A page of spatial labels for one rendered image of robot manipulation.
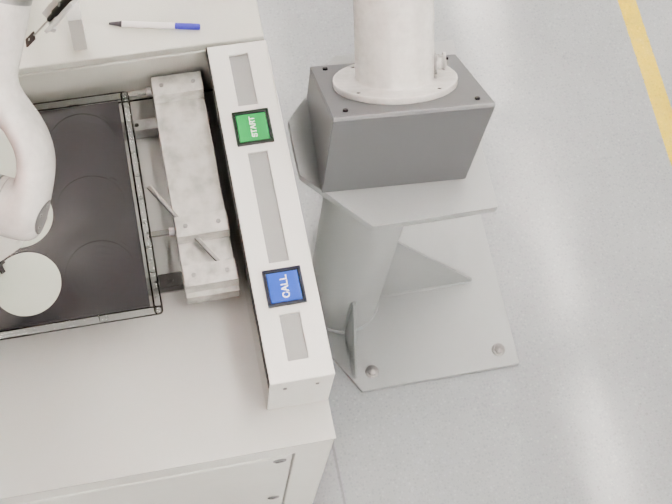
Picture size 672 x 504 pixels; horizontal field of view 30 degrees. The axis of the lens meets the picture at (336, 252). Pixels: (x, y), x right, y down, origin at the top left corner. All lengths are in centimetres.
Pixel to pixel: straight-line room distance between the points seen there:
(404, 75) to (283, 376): 48
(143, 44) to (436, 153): 48
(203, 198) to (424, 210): 36
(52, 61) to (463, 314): 124
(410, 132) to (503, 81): 127
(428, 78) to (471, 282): 105
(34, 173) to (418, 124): 58
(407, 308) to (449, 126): 101
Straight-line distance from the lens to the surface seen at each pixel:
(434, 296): 284
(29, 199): 160
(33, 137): 159
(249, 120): 191
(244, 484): 210
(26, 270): 190
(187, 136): 199
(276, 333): 179
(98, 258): 190
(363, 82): 189
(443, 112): 183
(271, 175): 188
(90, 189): 194
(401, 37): 185
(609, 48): 324
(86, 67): 199
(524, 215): 298
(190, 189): 195
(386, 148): 191
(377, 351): 278
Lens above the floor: 266
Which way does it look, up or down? 68 degrees down
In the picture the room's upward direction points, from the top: 12 degrees clockwise
